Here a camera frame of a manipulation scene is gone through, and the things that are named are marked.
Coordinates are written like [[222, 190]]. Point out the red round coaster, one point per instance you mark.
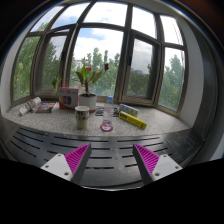
[[106, 128]]

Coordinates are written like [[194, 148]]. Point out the black slatted radiator cover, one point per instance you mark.
[[111, 164]]

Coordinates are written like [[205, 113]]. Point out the white patterned paper cup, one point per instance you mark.
[[81, 115]]

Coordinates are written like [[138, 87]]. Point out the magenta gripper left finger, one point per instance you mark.
[[70, 166]]

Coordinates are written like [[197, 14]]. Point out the colourful flat booklet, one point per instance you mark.
[[46, 107]]

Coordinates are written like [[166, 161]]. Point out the dark flat packet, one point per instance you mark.
[[100, 109]]

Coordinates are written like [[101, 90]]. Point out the yellow rectangular box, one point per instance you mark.
[[133, 120]]

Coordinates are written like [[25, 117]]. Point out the red and white box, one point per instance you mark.
[[68, 97]]

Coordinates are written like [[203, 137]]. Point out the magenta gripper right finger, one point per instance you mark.
[[152, 166]]

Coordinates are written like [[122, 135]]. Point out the clear plastic water bottle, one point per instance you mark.
[[108, 112]]

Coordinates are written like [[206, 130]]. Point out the light blue small box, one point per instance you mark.
[[130, 110]]

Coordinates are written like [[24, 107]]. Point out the potted plant in white pot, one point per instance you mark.
[[86, 77]]

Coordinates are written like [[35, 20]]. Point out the white rolled package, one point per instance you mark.
[[31, 106]]

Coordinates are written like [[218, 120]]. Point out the small green plant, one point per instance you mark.
[[55, 83]]

